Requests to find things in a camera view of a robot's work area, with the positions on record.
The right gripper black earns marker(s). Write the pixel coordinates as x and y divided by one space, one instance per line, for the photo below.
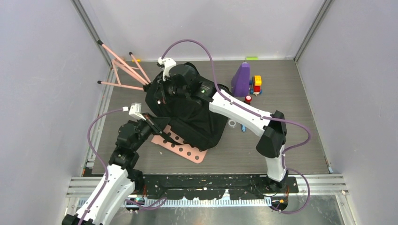
165 83

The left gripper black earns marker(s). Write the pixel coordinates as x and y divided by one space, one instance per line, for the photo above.
149 123

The black student backpack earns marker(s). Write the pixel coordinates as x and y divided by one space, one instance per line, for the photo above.
190 116

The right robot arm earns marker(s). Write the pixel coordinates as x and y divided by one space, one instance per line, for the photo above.
270 127

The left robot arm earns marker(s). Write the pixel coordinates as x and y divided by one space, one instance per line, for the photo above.
120 178

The pink perforated board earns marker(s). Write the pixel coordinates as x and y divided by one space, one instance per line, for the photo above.
184 150

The clear tape roll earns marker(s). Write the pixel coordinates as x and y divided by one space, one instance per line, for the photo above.
232 123

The red cap glue bottle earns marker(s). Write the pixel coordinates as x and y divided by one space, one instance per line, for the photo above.
248 99

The colourful toy block car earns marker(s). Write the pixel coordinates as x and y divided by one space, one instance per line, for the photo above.
255 85

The blue marker pen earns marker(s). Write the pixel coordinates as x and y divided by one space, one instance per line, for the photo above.
243 128

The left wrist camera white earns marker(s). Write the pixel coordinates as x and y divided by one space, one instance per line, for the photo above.
134 110

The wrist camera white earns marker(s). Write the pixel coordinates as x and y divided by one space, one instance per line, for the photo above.
166 64
134 110

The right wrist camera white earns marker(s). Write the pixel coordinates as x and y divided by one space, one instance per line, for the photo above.
166 64

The pink metal stool frame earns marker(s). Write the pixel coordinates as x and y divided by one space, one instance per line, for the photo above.
119 63

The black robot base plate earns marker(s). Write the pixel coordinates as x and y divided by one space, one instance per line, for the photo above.
213 186

